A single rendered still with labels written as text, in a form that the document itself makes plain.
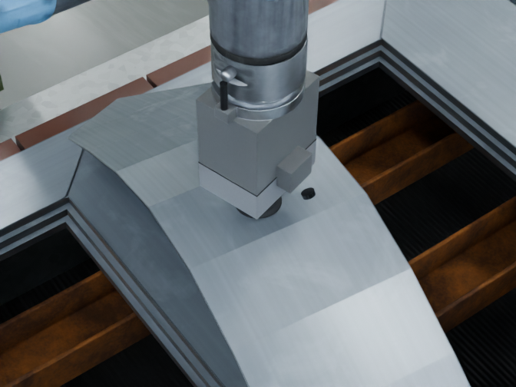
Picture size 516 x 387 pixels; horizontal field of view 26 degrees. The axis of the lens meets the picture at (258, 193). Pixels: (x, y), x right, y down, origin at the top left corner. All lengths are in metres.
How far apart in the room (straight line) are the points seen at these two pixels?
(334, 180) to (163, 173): 0.16
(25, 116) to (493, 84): 0.63
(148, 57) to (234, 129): 0.75
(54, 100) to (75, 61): 1.10
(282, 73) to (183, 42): 0.81
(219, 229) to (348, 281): 0.12
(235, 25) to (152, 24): 1.94
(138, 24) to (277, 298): 1.86
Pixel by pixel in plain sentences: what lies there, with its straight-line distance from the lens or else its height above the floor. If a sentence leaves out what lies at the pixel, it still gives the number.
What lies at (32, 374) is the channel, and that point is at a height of 0.72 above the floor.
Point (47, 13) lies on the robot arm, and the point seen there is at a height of 1.24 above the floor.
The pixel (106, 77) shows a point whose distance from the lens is 1.60.
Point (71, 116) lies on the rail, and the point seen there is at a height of 0.83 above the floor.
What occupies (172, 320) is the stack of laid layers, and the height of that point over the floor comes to 0.84.
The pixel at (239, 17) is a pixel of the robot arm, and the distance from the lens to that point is 0.81.
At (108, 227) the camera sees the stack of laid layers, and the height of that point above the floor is 0.84.
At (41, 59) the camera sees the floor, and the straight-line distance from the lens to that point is 2.70.
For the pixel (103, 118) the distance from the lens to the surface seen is 1.25.
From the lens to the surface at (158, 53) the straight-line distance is 1.64.
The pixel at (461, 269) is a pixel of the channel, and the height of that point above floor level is 0.68.
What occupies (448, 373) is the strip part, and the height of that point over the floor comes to 0.93.
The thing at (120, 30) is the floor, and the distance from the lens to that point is 2.75.
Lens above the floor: 1.75
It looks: 48 degrees down
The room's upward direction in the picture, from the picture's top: straight up
